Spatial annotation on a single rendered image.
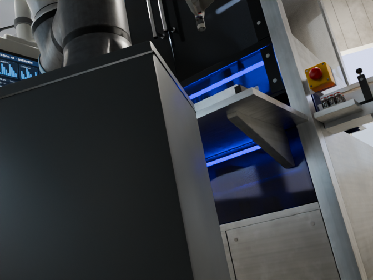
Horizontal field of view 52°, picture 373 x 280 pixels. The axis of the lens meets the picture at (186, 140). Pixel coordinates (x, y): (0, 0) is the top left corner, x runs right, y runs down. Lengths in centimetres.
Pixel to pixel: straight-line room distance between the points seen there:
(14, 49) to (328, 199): 140
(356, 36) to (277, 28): 294
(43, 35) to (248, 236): 94
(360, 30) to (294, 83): 307
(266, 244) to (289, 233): 9
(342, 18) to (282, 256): 342
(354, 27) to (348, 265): 339
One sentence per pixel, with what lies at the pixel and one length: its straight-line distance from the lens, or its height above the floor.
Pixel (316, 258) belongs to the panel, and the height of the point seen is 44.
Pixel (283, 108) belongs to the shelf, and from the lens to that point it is 112.
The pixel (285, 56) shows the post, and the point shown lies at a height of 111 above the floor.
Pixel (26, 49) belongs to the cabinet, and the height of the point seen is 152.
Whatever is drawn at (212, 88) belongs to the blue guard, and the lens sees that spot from 151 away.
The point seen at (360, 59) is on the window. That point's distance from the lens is 423.
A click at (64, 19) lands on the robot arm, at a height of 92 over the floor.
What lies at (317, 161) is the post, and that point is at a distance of 128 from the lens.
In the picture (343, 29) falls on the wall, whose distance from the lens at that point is 438.
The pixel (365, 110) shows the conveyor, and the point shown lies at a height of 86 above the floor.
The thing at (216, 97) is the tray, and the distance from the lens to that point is 103.
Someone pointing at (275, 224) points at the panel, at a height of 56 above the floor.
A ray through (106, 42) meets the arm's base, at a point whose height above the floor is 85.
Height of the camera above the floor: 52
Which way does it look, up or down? 17 degrees up
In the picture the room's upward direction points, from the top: 11 degrees counter-clockwise
